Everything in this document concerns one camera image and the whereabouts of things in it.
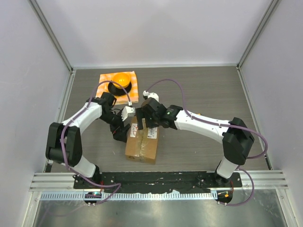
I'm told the orange bowl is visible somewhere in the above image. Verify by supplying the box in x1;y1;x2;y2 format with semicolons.
112;72;131;88

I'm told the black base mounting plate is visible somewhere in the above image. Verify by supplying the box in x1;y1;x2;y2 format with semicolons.
73;170;242;194

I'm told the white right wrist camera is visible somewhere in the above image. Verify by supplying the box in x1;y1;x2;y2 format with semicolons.
143;90;159;102

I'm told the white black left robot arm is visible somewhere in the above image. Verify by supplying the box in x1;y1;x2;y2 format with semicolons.
45;92;135;189

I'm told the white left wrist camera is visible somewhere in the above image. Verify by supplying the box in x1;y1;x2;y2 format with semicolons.
121;101;135;122

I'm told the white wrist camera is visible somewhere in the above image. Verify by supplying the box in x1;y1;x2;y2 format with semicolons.
121;101;135;122
143;90;159;102

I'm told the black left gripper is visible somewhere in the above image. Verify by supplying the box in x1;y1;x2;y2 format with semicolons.
99;109;130;142

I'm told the white slotted cable duct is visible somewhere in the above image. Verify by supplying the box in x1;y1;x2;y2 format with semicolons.
40;191;217;201

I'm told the brown cardboard express box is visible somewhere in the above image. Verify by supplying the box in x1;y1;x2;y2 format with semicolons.
125;116;159;164

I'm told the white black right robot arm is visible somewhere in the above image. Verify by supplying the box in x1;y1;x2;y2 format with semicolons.
135;97;254;187

